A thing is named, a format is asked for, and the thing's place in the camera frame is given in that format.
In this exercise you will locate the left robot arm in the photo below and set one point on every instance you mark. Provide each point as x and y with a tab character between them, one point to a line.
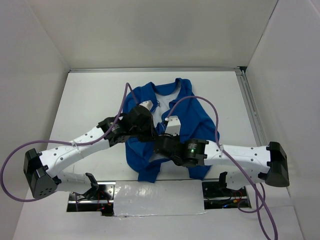
45	171

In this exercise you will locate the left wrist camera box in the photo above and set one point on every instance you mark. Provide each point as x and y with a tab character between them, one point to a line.
147	104

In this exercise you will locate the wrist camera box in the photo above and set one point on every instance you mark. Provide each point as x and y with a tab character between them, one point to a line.
173	126
147	104

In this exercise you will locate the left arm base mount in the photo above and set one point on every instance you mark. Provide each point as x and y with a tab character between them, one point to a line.
100	201

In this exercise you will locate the silver tape patch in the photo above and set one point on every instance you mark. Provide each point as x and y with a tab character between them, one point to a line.
162	198

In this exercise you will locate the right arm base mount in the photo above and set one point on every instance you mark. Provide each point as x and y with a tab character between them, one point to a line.
216	195

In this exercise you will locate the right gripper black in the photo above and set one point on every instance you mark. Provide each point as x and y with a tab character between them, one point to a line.
177	137

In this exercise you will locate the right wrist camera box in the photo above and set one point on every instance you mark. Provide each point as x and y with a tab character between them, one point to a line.
173	126

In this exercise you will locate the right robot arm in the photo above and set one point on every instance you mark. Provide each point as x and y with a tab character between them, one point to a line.
268	164

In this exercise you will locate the blue zip jacket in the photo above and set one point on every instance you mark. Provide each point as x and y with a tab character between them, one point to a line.
176	97

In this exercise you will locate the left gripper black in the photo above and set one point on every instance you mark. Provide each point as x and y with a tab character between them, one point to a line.
152	134

